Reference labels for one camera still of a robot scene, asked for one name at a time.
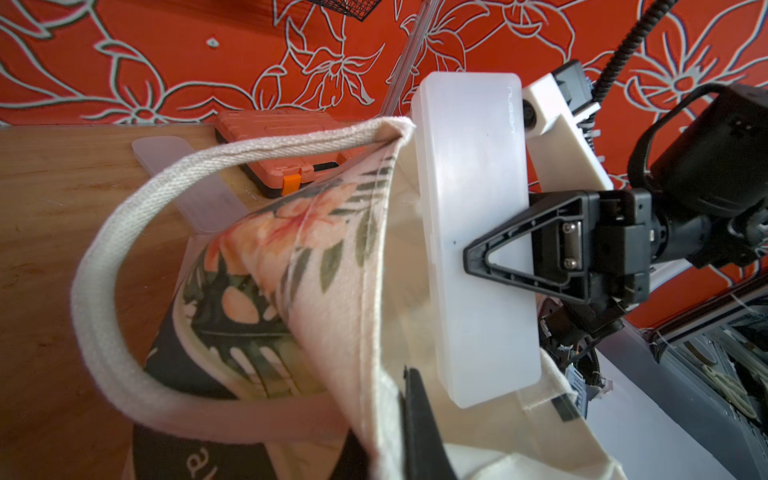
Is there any orange plastic tool case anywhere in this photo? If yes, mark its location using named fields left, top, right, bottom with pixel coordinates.
left=214, top=109, right=362, bottom=199

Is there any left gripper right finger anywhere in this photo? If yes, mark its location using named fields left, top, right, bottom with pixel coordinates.
left=402, top=367, right=457, bottom=480

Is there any translucent pencil box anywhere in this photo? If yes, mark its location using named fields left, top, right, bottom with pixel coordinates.
left=411, top=72, right=541, bottom=408
left=131, top=135, right=250, bottom=235

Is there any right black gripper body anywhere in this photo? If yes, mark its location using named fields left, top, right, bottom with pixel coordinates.
left=586, top=189, right=658, bottom=305

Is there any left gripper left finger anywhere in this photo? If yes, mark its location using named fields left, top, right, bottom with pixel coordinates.
left=328, top=431, right=370, bottom=480

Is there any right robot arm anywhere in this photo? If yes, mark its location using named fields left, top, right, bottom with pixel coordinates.
left=463, top=1, right=767, bottom=305

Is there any white canvas tote bag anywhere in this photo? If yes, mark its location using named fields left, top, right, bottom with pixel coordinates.
left=70, top=117, right=624, bottom=479

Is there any black wire wall basket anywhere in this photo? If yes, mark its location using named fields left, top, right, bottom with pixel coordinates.
left=308, top=0, right=381, bottom=22

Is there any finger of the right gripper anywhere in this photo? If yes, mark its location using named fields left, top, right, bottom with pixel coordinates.
left=463, top=191, right=591, bottom=303

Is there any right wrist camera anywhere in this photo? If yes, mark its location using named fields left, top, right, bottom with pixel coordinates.
left=523, top=60, right=613, bottom=193

